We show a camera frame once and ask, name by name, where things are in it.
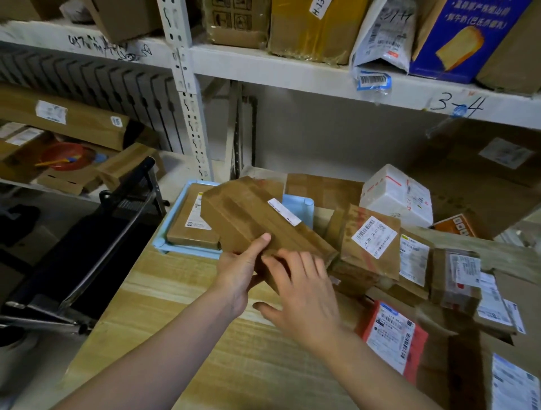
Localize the person's left hand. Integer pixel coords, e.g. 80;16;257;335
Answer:
211;233;272;318

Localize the person's right hand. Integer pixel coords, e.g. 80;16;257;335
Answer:
252;249;345;352

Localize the long brown taped parcel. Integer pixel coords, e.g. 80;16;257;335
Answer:
199;176;339;293

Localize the person's left forearm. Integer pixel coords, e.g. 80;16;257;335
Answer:
51;291;247;410

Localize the person's right forearm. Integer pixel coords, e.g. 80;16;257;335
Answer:
303;329;444;410

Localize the brown parcel with red tape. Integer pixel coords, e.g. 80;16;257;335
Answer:
329;204;402;292

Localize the flat brown labelled parcel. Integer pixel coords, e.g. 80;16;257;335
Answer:
167;183;221;250

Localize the plain brown cardboard parcel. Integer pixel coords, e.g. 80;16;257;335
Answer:
284;173;365;212

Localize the light blue plastic tray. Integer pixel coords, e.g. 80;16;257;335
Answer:
152;181;316;260

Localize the brown parcel with tall label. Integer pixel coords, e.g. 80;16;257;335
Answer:
387;228;435;301

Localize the red mailer bag parcel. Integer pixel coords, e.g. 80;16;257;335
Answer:
358;300;429;386

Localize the white parcel with red stripe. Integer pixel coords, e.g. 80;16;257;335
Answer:
359;164;434;229

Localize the small clear-taped brown parcel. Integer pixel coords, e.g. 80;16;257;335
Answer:
430;248;483;315

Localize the orange parcel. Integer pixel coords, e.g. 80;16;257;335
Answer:
433;213;479;238

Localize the brown taped oblong box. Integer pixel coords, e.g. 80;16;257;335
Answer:
96;142;166;191

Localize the black folding cart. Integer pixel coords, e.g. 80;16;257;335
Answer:
0;156;169;336

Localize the large brown cardboard box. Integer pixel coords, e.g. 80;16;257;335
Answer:
403;118;541;241

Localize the brown parcel with blue-edged label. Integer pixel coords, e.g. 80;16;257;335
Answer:
473;270;527;339

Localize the white metal shelf rack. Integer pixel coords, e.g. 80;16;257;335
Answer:
0;0;541;182

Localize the big cardboard box with label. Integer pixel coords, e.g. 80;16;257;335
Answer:
414;310;541;410

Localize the small flat cardboard box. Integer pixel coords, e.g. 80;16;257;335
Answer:
36;166;103;196

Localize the red plastic bowl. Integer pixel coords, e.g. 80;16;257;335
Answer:
39;142;97;172

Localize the long flat brown box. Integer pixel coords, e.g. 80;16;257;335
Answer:
0;82;131;152

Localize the grey radiator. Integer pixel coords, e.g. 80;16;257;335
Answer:
0;41;184;153

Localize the yellow-taped cardboard box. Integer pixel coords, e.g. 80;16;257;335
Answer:
269;0;373;66

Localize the brown box with printed symbols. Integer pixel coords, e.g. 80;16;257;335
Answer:
202;0;271;50

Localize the white plastic mailer bag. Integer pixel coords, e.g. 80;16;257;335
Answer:
349;0;418;93

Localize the white round container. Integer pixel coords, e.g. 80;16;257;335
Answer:
0;331;41;383

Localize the brown box with white labels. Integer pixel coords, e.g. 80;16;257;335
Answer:
0;122;56;184

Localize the tilted brown cardboard box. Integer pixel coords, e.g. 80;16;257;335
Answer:
81;0;165;44

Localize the blue bread carton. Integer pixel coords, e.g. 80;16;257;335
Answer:
409;0;532;84

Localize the plain brown shelf box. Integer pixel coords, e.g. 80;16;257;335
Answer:
475;0;541;96

